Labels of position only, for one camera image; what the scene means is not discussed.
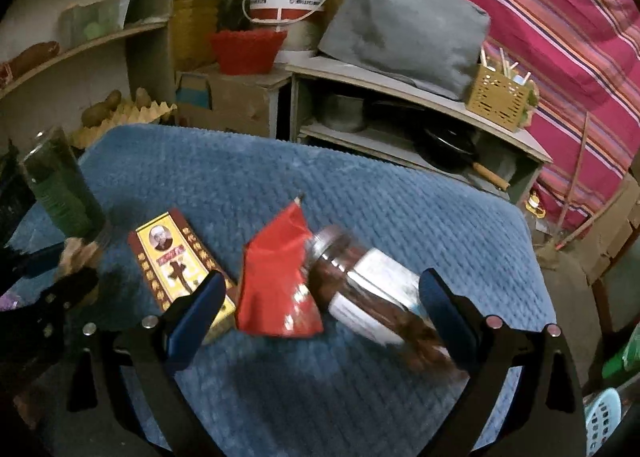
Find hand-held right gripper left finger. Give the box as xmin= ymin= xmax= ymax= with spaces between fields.
xmin=67 ymin=271 xmax=228 ymax=457

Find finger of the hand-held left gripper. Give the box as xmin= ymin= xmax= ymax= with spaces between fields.
xmin=0 ymin=241 xmax=66 ymax=283
xmin=42 ymin=267 xmax=99 ymax=310

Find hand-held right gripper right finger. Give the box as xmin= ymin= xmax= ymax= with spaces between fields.
xmin=419 ymin=267 xmax=588 ymax=457

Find brown paper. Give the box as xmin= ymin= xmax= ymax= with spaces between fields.
xmin=57 ymin=237 xmax=101 ymax=278

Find clear jar with white label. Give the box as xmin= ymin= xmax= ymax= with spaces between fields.
xmin=305 ymin=226 xmax=468 ymax=383

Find red snack packet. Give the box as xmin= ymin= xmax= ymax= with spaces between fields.
xmin=235 ymin=194 xmax=325 ymax=338

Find yellow and red box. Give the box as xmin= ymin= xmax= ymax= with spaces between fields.
xmin=127 ymin=208 xmax=238 ymax=343

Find dark blue plastic crate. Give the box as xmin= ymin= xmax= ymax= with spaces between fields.
xmin=0 ymin=147 xmax=36 ymax=248

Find green glass jar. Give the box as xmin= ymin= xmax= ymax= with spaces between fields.
xmin=19 ymin=127 xmax=108 ymax=243

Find small yellow bottle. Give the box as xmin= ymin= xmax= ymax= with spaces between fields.
xmin=525 ymin=192 xmax=548 ymax=218

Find blue textured blanket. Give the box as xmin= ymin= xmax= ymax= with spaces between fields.
xmin=10 ymin=124 xmax=558 ymax=457

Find large potato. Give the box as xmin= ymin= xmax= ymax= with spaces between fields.
xmin=81 ymin=89 xmax=123 ymax=128

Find yellow egg tray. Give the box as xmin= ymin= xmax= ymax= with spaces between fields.
xmin=70 ymin=99 xmax=178 ymax=148

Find black frying pan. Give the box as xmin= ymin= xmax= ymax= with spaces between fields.
xmin=370 ymin=102 xmax=511 ymax=190

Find green plastic item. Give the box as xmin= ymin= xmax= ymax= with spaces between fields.
xmin=602 ymin=337 xmax=640 ymax=380

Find teal plastic basket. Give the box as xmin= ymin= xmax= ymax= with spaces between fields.
xmin=582 ymin=387 xmax=623 ymax=457

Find cardboard boxes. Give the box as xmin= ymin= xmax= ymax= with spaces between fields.
xmin=582 ymin=172 xmax=640 ymax=288

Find wooden stick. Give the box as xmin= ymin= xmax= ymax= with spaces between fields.
xmin=555 ymin=112 xmax=591 ymax=243

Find low grey cabinet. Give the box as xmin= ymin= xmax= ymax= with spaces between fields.
xmin=285 ymin=56 xmax=553 ymax=202

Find reddish brown bundle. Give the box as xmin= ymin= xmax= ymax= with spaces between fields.
xmin=0 ymin=41 xmax=61 ymax=82

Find cardboard box with blue label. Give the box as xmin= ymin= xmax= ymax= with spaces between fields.
xmin=175 ymin=64 xmax=293 ymax=138

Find yellow plastic basket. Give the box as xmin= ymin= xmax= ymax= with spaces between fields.
xmin=465 ymin=62 xmax=538 ymax=132

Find metal pot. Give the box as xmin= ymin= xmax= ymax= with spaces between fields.
xmin=317 ymin=92 xmax=368 ymax=132

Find wooden shelf unit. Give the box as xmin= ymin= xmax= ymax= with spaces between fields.
xmin=0 ymin=0 xmax=181 ymax=138

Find clear plastic container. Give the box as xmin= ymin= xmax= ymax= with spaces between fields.
xmin=60 ymin=0 xmax=123 ymax=45

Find red plastic basket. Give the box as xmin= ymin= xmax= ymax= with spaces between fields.
xmin=209 ymin=28 xmax=288 ymax=75

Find grey fabric cover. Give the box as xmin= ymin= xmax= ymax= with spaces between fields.
xmin=317 ymin=0 xmax=492 ymax=100

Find cooking oil bottle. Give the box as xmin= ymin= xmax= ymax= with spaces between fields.
xmin=172 ymin=0 xmax=223 ymax=72

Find pink striped cloth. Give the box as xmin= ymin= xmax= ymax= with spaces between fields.
xmin=330 ymin=0 xmax=640 ymax=238

